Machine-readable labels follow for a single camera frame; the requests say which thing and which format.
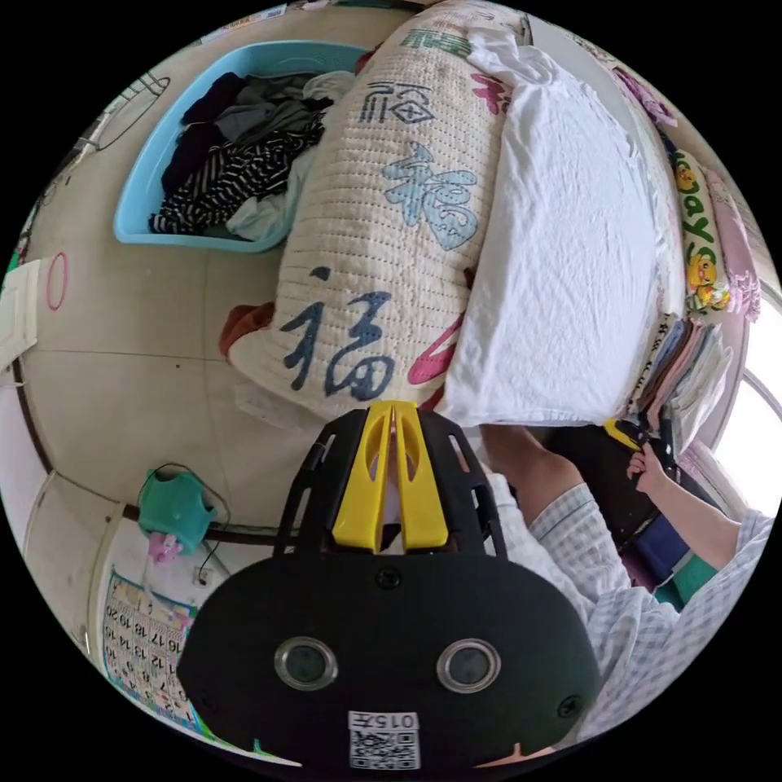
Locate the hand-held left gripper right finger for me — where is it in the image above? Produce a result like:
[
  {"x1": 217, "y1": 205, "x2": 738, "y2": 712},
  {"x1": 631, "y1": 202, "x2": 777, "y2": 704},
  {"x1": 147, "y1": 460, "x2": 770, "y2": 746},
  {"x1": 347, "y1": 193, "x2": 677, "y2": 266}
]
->
[{"x1": 393, "y1": 402, "x2": 451, "y2": 550}]

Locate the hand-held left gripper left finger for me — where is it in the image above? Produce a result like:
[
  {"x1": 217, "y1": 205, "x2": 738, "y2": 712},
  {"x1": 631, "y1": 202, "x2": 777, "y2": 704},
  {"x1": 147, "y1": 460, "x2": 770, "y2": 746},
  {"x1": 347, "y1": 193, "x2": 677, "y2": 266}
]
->
[{"x1": 332, "y1": 401, "x2": 394, "y2": 550}]

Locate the white short sleeve shirt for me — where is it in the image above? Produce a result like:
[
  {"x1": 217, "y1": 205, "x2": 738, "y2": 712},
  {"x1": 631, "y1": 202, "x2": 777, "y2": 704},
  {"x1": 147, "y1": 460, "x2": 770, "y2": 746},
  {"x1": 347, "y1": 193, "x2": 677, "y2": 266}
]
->
[{"x1": 438, "y1": 27, "x2": 678, "y2": 428}]

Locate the person's right forearm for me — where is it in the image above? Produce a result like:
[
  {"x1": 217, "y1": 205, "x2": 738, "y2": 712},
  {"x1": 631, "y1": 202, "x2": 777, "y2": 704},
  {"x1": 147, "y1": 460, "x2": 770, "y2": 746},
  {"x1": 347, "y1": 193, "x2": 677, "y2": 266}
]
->
[{"x1": 657, "y1": 481, "x2": 753, "y2": 570}]

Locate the person's right hand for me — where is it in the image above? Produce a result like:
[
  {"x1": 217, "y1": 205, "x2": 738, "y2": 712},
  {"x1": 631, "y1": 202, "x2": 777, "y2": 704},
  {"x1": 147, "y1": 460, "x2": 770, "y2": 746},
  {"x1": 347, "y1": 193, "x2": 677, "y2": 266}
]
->
[{"x1": 626, "y1": 447, "x2": 674, "y2": 497}]

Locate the person's left hand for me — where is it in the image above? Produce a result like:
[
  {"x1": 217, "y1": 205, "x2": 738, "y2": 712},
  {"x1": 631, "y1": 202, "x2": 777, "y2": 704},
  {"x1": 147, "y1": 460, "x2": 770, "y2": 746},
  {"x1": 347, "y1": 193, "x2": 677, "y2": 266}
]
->
[{"x1": 243, "y1": 740, "x2": 554, "y2": 772}]

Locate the pile of clothes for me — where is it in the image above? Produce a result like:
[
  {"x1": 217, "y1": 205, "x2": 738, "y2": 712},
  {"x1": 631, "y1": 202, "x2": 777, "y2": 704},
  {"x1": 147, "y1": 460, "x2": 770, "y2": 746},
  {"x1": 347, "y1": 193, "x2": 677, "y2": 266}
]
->
[{"x1": 634, "y1": 313, "x2": 734, "y2": 430}]

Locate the window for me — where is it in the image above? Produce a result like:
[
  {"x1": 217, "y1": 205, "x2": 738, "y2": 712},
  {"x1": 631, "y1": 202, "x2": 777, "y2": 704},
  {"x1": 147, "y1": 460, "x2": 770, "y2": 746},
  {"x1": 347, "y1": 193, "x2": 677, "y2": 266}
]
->
[{"x1": 711, "y1": 360, "x2": 782, "y2": 512}]

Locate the pillow with duck print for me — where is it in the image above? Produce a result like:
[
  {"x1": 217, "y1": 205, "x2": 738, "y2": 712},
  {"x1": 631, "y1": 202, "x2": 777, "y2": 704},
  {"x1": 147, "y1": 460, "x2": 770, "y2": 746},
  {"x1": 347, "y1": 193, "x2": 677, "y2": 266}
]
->
[{"x1": 670, "y1": 149, "x2": 733, "y2": 317}]

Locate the person's body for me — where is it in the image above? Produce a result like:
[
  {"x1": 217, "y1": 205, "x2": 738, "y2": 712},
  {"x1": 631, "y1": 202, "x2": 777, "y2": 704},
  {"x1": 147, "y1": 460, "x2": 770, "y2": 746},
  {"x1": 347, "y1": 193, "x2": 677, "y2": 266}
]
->
[{"x1": 481, "y1": 424, "x2": 778, "y2": 753}]

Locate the pink lace cushion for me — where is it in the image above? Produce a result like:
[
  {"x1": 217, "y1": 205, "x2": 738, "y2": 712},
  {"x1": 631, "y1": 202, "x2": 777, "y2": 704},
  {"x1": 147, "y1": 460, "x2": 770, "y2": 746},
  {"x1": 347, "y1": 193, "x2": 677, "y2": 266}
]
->
[{"x1": 702, "y1": 168, "x2": 763, "y2": 322}]

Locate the blue laundry basket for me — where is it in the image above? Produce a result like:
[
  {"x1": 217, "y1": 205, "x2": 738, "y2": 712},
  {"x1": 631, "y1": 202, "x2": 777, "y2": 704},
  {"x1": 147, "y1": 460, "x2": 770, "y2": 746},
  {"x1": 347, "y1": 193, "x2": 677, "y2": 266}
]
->
[{"x1": 112, "y1": 41, "x2": 375, "y2": 255}]

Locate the teal plastic wall holder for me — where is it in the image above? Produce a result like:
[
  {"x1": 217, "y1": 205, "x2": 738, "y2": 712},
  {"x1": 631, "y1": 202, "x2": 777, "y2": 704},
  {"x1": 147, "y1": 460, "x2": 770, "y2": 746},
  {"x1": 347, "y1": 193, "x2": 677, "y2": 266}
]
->
[{"x1": 136, "y1": 466, "x2": 219, "y2": 558}]

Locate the colourful wall chart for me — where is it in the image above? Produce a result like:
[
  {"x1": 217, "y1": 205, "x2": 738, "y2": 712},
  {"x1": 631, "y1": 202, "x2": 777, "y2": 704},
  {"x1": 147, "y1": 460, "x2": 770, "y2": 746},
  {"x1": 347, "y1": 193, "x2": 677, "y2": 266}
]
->
[{"x1": 100, "y1": 568, "x2": 209, "y2": 737}]

